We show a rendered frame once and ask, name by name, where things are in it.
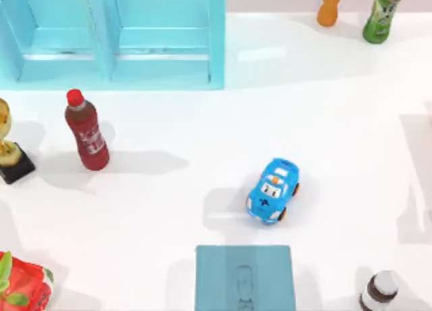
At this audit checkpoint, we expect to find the blue toy car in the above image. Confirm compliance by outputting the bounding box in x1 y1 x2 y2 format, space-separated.
245 157 302 225

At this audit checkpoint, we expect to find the light blue rack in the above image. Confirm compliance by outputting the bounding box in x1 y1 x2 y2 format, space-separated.
0 0 226 92

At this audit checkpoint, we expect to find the red bottle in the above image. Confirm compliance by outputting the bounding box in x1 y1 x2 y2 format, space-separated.
64 88 110 171

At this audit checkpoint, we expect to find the orange bottle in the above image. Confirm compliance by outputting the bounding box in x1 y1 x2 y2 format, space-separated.
317 0 345 28

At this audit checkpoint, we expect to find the gold trophy with black base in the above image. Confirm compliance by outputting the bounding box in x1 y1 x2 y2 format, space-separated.
0 98 36 186

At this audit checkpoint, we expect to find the green bottle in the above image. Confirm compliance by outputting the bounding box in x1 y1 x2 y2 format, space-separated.
362 0 406 45

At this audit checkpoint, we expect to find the brown and white bottle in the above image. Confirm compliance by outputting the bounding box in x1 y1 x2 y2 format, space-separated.
358 270 400 311

